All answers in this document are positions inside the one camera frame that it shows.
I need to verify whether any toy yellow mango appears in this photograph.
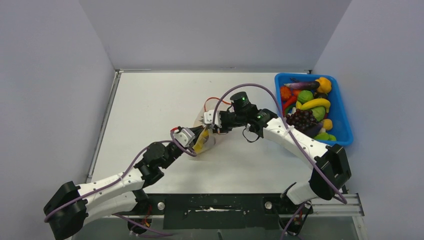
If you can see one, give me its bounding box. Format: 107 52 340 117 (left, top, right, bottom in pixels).
193 128 210 155

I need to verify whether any clear zip top bag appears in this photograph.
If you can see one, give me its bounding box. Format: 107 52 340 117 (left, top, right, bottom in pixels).
193 96 224 155

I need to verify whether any toy purple grape bunch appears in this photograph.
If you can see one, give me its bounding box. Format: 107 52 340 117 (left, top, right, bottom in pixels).
285 109 318 132

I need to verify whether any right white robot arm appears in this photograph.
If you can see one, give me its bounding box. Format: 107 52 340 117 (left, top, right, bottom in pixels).
204 91 352 214

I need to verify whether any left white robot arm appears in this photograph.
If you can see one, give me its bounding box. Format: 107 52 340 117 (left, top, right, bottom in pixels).
43 140 184 240

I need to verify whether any toy red chili pepper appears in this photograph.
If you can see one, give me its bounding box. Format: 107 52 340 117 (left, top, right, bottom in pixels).
282 95 297 111

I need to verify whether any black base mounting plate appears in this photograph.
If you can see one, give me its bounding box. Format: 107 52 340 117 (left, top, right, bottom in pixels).
127 191 314 236

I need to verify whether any toy green custard apple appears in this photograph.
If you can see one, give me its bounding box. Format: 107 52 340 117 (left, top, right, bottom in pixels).
297 90 314 104

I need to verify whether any toy purple eggplant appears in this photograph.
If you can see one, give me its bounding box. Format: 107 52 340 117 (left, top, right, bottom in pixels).
284 80 320 91

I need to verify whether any toy light green cabbage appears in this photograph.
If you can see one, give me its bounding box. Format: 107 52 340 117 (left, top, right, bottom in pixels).
311 106 327 122

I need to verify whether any toy yellow banana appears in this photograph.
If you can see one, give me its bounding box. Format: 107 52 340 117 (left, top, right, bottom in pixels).
299 98 331 113

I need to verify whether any toy green lime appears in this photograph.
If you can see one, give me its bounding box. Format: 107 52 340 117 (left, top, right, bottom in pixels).
314 132 337 141

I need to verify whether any toy small yellow fruit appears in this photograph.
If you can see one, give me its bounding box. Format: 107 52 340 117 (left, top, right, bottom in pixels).
321 118 333 131

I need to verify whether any toy orange bell pepper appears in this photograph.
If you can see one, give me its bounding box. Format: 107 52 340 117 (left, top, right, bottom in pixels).
315 77 332 94

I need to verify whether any blue plastic bin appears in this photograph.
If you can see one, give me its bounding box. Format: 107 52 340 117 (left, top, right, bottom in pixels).
274 73 354 146

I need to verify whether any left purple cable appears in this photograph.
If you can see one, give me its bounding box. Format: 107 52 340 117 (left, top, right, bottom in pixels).
43 127 198 223

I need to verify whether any purple cable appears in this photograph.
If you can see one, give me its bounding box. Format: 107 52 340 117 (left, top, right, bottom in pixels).
211 83 348 240
43 127 198 223

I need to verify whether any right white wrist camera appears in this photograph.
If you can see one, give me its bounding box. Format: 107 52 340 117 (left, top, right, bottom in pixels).
202 110 222 128

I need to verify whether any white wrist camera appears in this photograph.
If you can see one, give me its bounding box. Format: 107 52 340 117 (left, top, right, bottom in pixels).
172 127 196 148
202 110 222 128

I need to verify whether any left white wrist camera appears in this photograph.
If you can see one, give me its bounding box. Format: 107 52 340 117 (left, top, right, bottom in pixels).
172 127 196 148

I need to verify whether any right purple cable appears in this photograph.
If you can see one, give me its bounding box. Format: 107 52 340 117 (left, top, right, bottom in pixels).
211 83 348 240

